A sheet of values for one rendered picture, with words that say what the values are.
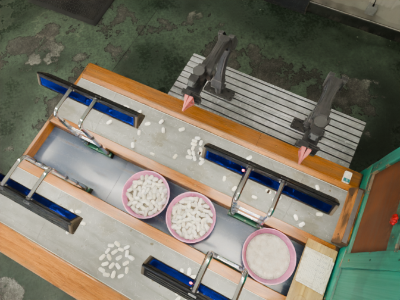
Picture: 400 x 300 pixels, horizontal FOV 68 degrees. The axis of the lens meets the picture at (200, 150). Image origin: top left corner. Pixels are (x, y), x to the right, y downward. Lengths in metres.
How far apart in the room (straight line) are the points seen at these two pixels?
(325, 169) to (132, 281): 1.18
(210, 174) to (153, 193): 0.34
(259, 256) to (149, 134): 0.92
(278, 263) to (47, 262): 1.19
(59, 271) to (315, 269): 1.28
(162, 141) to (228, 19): 1.84
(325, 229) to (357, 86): 1.66
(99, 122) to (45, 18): 2.08
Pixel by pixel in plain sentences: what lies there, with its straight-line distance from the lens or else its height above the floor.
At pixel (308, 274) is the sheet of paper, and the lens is 1.64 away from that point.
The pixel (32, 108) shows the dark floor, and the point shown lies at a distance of 3.21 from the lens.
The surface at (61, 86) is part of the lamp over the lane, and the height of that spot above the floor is 1.09.
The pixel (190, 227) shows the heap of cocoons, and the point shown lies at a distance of 1.65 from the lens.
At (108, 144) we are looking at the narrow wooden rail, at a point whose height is 0.76.
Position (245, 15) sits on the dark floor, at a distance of 3.33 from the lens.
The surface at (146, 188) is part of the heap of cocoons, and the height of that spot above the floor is 0.74.
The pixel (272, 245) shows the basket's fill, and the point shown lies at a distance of 1.66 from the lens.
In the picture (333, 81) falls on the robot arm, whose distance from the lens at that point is 1.59.
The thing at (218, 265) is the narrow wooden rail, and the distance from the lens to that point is 1.60.
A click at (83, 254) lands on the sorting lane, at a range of 1.77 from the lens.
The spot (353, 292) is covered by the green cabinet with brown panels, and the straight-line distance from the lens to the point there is 1.43.
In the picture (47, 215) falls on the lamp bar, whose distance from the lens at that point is 1.48.
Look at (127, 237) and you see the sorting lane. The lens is 1.70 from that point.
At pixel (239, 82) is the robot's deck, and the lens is 2.02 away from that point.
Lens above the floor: 2.36
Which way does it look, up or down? 69 degrees down
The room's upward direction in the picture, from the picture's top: 10 degrees counter-clockwise
